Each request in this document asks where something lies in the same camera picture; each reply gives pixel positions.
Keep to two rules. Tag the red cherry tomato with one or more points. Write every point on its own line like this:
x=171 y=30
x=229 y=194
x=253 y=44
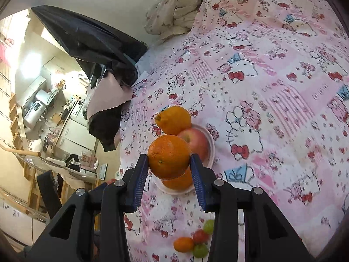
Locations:
x=200 y=236

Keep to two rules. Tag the red apple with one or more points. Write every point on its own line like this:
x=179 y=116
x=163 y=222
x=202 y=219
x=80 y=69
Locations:
x=197 y=144

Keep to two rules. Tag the black cloth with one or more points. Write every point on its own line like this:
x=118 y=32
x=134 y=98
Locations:
x=106 y=131

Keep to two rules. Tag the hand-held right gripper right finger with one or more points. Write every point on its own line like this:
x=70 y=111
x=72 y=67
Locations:
x=200 y=188

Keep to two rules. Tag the pink printed blanket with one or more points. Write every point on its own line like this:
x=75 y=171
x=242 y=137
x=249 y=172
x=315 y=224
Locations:
x=272 y=87

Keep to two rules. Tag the wooden shelf rack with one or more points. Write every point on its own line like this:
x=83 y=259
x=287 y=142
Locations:
x=20 y=131

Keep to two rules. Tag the large bumpy orange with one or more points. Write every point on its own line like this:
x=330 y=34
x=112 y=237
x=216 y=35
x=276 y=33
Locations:
x=174 y=120

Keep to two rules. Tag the pink hanging clothes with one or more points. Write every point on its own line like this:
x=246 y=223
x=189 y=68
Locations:
x=5 y=51

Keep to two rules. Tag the green grape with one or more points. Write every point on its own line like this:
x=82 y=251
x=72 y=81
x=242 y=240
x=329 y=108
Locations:
x=209 y=226
x=200 y=251

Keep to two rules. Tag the light blue sheet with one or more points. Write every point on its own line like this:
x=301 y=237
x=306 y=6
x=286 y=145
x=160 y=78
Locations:
x=141 y=60

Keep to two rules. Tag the silver rice cooker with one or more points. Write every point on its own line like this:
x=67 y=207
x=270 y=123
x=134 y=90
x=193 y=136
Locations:
x=32 y=114

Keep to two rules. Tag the black chair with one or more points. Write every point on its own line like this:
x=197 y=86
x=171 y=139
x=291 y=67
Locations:
x=49 y=193

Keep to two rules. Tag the black plastic bag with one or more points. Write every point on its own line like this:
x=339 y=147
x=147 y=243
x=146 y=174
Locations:
x=90 y=38

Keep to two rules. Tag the wooden stick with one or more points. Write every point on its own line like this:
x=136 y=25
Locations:
x=19 y=150

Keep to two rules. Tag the small mandarin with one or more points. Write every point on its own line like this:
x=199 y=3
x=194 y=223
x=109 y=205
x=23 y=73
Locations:
x=184 y=244

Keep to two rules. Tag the beige floral duvet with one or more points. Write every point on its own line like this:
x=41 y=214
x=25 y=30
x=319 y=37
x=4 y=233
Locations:
x=174 y=13

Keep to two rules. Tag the white plate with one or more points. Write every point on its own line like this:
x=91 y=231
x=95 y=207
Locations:
x=210 y=147

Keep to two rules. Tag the white kitchen cabinet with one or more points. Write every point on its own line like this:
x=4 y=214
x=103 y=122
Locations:
x=76 y=131

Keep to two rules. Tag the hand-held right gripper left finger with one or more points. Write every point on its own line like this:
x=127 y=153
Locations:
x=140 y=185

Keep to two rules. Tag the pink cloth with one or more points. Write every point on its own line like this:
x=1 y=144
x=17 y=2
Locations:
x=106 y=98

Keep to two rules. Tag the smooth orange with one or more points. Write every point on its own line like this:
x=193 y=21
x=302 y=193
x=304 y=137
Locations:
x=177 y=184
x=169 y=155

